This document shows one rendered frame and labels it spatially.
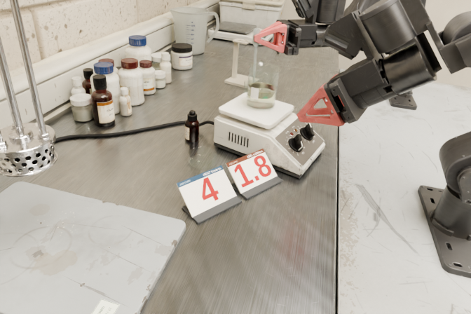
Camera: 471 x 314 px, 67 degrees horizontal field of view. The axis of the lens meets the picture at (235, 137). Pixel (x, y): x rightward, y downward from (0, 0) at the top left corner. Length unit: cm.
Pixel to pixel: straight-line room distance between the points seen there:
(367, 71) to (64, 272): 47
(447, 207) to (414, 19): 29
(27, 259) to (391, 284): 47
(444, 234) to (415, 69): 27
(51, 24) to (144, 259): 62
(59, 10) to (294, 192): 68
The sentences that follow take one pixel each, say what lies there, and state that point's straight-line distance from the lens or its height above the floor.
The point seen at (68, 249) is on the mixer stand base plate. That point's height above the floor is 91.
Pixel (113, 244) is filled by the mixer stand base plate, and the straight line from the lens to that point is 53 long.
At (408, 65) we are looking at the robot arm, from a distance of 52.
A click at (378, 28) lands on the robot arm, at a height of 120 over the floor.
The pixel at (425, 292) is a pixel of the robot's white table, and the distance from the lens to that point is 56.
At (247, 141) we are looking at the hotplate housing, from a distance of 68.
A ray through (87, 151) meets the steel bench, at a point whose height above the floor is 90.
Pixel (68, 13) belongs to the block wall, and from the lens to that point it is 99.
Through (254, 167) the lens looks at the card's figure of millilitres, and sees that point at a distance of 64.
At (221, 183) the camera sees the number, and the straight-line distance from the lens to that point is 60.
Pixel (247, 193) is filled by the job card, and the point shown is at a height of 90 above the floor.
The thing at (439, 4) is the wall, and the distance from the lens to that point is 219.
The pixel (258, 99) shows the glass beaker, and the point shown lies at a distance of 70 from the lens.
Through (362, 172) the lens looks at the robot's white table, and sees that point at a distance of 74.
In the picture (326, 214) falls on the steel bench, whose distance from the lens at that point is 61.
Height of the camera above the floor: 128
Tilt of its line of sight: 29 degrees down
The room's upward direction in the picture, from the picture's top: 5 degrees clockwise
